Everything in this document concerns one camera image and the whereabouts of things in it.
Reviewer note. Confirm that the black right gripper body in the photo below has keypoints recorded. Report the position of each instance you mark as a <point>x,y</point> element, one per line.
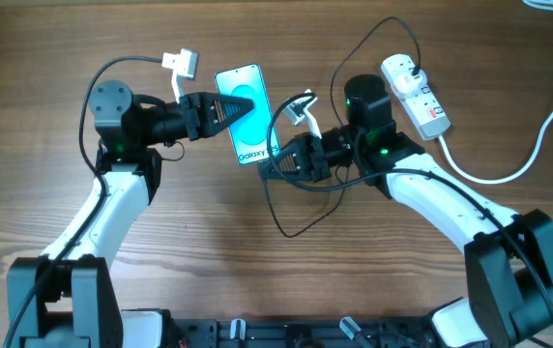
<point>316,158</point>

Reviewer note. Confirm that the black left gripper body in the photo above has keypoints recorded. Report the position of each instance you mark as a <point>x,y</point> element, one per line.
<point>191,115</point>

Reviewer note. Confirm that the turquoise Galaxy smartphone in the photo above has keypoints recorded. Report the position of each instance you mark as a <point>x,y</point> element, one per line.
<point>249,135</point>

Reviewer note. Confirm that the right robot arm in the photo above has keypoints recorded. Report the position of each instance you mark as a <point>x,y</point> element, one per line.
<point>508,256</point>

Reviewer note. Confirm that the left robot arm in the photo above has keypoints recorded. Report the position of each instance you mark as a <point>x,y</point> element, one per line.
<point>65,297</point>

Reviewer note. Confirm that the white charger plug adapter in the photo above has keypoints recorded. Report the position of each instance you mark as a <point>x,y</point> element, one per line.
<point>407,83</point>

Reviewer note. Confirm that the white power strip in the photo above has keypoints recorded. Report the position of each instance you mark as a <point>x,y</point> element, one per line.
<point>422,107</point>

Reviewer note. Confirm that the black mounting rail base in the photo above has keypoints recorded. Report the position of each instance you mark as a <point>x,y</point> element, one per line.
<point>387,333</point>

